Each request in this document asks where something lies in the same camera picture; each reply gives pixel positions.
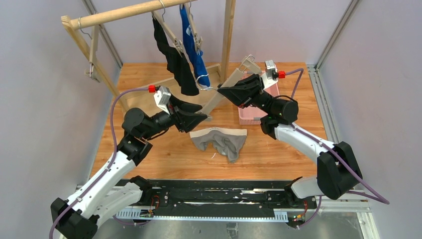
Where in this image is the blue underwear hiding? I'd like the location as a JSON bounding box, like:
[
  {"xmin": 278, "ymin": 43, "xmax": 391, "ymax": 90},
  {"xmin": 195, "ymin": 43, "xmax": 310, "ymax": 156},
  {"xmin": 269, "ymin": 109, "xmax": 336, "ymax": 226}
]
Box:
[{"xmin": 179, "ymin": 4, "xmax": 211, "ymax": 88}]

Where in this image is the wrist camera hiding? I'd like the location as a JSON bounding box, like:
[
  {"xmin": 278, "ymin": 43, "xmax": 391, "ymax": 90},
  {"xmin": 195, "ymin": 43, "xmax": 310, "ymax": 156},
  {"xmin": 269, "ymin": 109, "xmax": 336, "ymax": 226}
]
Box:
[
  {"xmin": 261, "ymin": 60, "xmax": 279, "ymax": 89},
  {"xmin": 153, "ymin": 86, "xmax": 172, "ymax": 115}
]

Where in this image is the grey white underwear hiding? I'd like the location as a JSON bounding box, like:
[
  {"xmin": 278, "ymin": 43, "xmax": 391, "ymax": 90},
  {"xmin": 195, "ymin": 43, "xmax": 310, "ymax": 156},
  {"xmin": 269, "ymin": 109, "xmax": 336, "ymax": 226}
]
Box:
[{"xmin": 189, "ymin": 127, "xmax": 247, "ymax": 163}]

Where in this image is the beige hanger with black underwear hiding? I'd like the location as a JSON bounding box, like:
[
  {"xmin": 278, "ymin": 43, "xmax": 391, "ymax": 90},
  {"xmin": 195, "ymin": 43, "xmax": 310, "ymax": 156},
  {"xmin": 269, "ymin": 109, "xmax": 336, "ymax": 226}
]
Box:
[{"xmin": 151, "ymin": 0, "xmax": 184, "ymax": 56}]

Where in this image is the beige clip hanger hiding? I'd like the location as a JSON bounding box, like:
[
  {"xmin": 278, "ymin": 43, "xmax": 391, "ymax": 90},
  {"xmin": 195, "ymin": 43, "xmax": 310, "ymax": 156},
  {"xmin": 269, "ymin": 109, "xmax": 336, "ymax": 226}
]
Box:
[{"xmin": 200, "ymin": 54, "xmax": 262, "ymax": 121}]

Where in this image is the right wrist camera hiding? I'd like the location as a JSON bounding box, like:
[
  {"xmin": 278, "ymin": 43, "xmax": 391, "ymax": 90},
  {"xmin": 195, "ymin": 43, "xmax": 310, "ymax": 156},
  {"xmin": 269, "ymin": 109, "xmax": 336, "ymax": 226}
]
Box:
[{"xmin": 261, "ymin": 60, "xmax": 279, "ymax": 89}]

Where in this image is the empty beige hanger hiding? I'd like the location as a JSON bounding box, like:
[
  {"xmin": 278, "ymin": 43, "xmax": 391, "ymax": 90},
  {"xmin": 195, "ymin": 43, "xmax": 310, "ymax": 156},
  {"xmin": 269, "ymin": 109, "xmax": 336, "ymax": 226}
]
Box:
[{"xmin": 78, "ymin": 17, "xmax": 102, "ymax": 82}]

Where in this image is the wooden clothes rack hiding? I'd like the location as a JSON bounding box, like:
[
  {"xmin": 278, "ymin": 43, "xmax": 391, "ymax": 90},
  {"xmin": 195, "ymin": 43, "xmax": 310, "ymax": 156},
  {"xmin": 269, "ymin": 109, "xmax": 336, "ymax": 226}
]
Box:
[{"xmin": 61, "ymin": 0, "xmax": 237, "ymax": 115}]

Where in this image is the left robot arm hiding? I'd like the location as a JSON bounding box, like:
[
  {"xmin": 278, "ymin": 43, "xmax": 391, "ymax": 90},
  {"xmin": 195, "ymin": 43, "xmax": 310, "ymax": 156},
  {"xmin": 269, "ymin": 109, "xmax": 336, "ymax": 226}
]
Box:
[{"xmin": 49, "ymin": 107, "xmax": 208, "ymax": 239}]

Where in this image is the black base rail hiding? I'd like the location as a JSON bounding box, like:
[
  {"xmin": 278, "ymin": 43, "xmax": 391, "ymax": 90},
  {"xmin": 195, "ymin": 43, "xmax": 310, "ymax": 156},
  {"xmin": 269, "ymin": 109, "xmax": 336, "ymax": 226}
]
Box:
[{"xmin": 116, "ymin": 180, "xmax": 318, "ymax": 221}]

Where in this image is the black underwear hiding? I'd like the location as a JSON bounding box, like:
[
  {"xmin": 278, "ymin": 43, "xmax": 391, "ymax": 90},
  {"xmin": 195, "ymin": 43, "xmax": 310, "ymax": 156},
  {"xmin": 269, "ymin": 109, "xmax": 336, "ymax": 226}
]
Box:
[{"xmin": 152, "ymin": 18, "xmax": 199, "ymax": 96}]

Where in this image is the beige hanger with blue underwear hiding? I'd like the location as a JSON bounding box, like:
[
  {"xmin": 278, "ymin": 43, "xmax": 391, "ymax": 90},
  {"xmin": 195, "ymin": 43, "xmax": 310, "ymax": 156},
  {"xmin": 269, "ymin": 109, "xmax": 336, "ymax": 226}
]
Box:
[{"xmin": 184, "ymin": 0, "xmax": 203, "ymax": 55}]

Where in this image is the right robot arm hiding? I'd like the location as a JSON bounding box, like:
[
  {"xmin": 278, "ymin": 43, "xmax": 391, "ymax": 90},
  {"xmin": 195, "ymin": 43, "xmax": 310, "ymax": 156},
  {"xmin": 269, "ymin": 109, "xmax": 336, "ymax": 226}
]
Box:
[{"xmin": 215, "ymin": 74, "xmax": 362, "ymax": 202}]

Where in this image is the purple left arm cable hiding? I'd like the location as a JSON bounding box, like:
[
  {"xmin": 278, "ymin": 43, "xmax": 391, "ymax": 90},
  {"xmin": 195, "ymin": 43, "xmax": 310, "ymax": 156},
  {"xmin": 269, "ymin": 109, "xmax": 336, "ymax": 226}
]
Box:
[{"xmin": 49, "ymin": 85, "xmax": 156, "ymax": 239}]

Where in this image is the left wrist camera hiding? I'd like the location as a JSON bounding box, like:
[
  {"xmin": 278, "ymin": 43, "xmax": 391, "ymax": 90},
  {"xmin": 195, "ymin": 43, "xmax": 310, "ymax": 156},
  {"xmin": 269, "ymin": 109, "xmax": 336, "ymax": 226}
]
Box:
[{"xmin": 153, "ymin": 86, "xmax": 172, "ymax": 115}]

